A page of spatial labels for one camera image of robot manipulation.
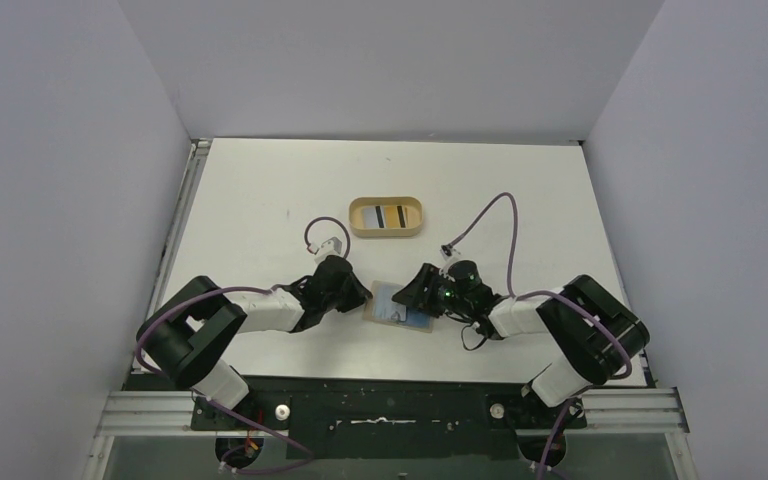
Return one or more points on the beige leather card holder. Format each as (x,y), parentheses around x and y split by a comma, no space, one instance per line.
(390,308)

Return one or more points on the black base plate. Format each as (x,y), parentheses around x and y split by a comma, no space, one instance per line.
(365,419)

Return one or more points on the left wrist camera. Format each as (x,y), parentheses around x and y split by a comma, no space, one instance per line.
(331,247)

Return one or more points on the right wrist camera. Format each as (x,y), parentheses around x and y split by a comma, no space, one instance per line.
(450,253)

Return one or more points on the oval wooden tray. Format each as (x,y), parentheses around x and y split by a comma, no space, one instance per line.
(412,206)

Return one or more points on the white striped card in tray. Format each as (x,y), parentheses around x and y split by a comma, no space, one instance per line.
(373,217)

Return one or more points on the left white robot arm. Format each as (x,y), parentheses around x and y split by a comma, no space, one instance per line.
(187,337)

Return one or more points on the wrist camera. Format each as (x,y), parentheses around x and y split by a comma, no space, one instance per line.
(331,247)
(450,253)

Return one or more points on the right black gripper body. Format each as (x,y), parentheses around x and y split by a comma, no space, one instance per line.
(425,287)

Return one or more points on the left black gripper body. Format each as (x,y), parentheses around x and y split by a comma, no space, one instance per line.
(346,291)

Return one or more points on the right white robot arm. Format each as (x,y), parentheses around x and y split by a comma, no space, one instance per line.
(597,335)

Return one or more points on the left side aluminium rail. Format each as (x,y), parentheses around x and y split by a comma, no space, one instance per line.
(199,152)

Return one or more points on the yellow striped card in tray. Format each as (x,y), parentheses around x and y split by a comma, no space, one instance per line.
(394,216)

